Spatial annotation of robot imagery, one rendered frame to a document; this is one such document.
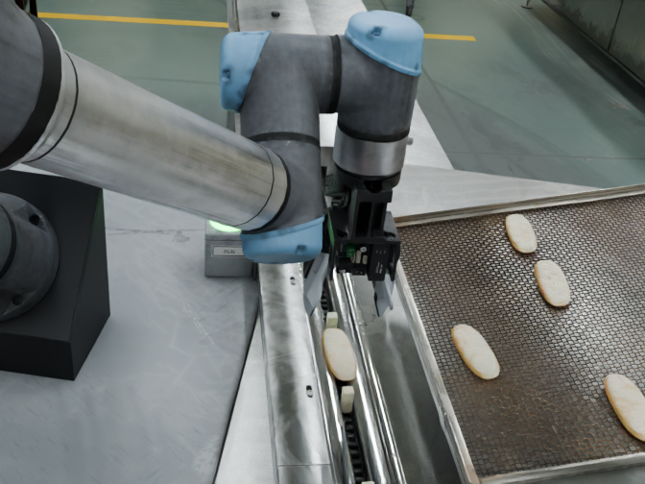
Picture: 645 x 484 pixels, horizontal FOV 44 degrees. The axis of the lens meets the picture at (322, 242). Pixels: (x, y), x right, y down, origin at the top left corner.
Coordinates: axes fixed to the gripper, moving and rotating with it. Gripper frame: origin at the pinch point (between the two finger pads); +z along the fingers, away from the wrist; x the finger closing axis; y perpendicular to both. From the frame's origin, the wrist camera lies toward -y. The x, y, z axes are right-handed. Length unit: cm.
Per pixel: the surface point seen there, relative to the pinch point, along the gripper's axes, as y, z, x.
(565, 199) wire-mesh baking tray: -25.6, -1.2, 37.4
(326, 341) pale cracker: -1.6, 7.1, -1.3
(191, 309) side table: -12.9, 11.0, -18.5
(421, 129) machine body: -77, 12, 28
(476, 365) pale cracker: 8.2, 2.4, 14.7
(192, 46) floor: -354, 94, -28
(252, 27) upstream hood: -107, 1, -8
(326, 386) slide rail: 5.7, 7.9, -2.0
